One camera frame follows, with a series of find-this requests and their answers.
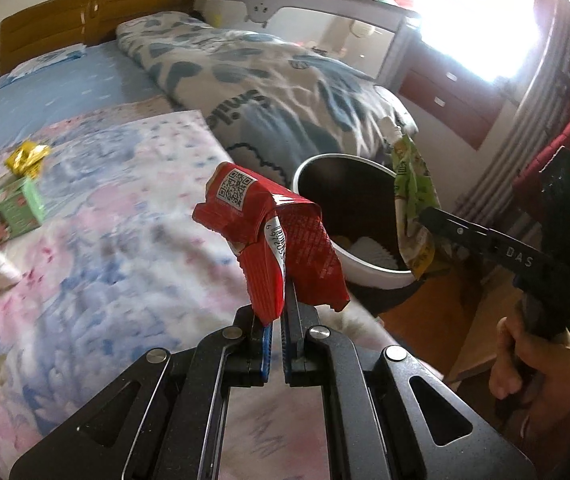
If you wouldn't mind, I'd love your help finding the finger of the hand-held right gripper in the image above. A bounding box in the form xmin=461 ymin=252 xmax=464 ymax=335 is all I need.
xmin=417 ymin=206 xmax=502 ymax=262

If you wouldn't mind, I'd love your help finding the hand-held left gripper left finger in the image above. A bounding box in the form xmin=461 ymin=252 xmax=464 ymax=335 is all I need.
xmin=9 ymin=305 xmax=273 ymax=480

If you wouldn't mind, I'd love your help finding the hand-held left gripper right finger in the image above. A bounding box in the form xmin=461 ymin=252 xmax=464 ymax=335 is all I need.
xmin=281 ymin=280 xmax=536 ymax=480

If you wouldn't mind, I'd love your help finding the green spouted pouch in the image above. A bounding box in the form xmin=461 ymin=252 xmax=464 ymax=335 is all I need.
xmin=377 ymin=116 xmax=441 ymax=281

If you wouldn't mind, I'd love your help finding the red snack wrapper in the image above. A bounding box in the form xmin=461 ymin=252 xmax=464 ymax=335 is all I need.
xmin=192 ymin=161 xmax=351 ymax=326

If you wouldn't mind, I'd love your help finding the white round trash bin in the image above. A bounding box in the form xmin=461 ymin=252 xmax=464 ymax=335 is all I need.
xmin=292 ymin=153 xmax=429 ymax=291

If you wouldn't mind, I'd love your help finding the yellow foil wrapper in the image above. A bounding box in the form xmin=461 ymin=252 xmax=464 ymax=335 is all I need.
xmin=4 ymin=141 xmax=52 ymax=180

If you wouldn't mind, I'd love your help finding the person's right forearm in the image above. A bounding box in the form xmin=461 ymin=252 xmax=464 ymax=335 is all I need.
xmin=508 ymin=372 xmax=570 ymax=480

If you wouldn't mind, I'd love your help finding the person's right hand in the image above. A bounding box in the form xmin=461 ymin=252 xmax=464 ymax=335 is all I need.
xmin=488 ymin=310 xmax=570 ymax=413

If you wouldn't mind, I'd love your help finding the white foam fruit net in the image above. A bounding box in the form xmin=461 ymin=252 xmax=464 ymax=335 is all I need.
xmin=349 ymin=237 xmax=399 ymax=272

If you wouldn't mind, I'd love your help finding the light wooden stool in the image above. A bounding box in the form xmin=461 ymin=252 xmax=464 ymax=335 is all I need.
xmin=444 ymin=260 xmax=527 ymax=392

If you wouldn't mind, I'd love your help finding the red-brown drawer cabinet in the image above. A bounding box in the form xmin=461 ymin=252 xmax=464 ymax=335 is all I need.
xmin=397 ymin=35 xmax=522 ymax=152

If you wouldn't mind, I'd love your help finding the pink floral blanket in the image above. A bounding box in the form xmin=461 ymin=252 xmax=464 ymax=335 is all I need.
xmin=0 ymin=97 xmax=447 ymax=480

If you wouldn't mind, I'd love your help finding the grey white crib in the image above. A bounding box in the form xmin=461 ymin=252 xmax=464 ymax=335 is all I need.
xmin=198 ymin=0 xmax=422 ymax=92

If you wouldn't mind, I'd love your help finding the grey quilt with blue patches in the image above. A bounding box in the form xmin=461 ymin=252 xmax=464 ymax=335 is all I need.
xmin=115 ymin=10 xmax=422 ymax=197

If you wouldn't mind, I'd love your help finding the green drink carton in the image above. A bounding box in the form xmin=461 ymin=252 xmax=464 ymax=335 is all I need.
xmin=0 ymin=177 xmax=46 ymax=245

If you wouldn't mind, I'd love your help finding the bed with blue sheet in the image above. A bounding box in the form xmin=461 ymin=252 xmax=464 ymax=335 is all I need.
xmin=0 ymin=40 xmax=178 ymax=133

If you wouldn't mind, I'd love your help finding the blue and white pillow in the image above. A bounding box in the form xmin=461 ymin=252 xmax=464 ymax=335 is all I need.
xmin=7 ymin=43 xmax=88 ymax=81

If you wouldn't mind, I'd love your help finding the brown wooden headboard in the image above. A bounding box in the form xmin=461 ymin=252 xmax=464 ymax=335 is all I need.
xmin=0 ymin=0 xmax=199 ymax=74

